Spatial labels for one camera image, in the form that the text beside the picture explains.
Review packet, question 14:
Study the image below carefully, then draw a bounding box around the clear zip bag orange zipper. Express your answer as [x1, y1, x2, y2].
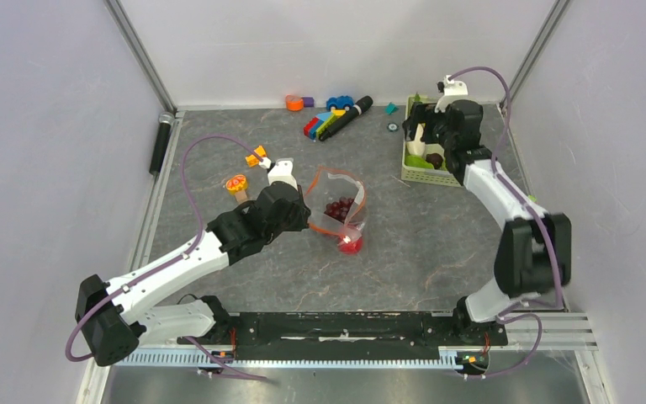
[304, 167, 368, 247]

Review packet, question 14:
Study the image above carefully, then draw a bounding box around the purple grape bunch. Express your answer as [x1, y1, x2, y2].
[324, 197, 354, 223]

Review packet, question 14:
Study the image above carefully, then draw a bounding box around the red apple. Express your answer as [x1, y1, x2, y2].
[337, 231, 363, 255]

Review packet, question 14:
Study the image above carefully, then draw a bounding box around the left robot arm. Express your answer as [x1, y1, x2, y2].
[66, 181, 310, 367]

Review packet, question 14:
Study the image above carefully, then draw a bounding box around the white radish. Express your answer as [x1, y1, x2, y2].
[406, 124, 426, 157]

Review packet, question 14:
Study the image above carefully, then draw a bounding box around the dark brown fruit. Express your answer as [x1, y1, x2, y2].
[426, 153, 444, 170]

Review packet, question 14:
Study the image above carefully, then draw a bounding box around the light green fruit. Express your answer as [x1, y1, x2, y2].
[404, 155, 435, 170]

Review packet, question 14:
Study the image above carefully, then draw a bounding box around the green plastic basket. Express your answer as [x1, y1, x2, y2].
[400, 94, 463, 188]

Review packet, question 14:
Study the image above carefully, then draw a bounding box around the teal block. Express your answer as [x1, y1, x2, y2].
[385, 103, 399, 115]

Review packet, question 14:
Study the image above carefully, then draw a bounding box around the wooden cube left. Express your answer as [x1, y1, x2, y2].
[234, 191, 249, 204]

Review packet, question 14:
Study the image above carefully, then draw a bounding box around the orange toy brick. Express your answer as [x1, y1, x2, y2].
[246, 145, 267, 167]

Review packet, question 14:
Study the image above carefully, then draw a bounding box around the black microphone on table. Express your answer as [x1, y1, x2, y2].
[319, 95, 373, 141]

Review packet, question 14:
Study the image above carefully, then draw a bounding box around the blue toy car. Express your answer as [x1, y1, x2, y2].
[326, 95, 355, 111]

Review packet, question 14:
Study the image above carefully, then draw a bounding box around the coloured block stack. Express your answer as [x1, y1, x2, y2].
[303, 109, 346, 141]

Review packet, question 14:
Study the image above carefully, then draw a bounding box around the purple block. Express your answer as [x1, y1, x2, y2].
[302, 97, 315, 108]

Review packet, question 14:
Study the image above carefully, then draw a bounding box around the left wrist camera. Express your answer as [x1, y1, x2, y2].
[267, 158, 298, 189]

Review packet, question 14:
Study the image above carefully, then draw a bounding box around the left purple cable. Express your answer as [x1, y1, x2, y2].
[65, 133, 271, 364]

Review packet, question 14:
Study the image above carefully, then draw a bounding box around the purple cable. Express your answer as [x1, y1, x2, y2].
[447, 66, 566, 380]
[65, 133, 271, 364]

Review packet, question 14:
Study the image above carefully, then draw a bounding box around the black microphone at wall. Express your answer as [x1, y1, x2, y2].
[149, 112, 175, 176]

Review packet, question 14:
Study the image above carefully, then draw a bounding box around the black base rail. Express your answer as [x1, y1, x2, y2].
[196, 311, 508, 361]

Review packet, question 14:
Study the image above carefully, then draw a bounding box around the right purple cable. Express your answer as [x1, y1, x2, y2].
[447, 66, 566, 380]

